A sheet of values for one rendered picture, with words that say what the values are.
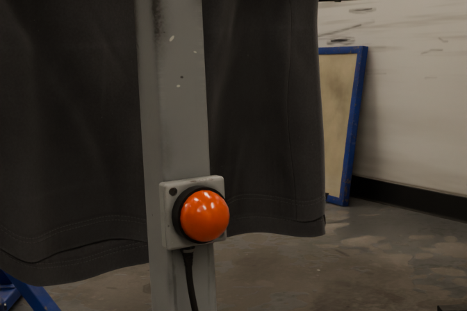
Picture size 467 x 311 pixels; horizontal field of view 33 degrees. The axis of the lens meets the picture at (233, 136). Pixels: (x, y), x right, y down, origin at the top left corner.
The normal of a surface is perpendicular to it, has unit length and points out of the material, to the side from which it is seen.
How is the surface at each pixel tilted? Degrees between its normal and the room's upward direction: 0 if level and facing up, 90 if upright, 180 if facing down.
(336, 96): 80
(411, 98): 90
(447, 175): 90
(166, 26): 90
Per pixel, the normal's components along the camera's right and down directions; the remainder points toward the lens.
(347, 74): -0.87, -0.09
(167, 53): 0.50, 0.08
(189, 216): -0.58, -0.04
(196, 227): -0.29, 0.29
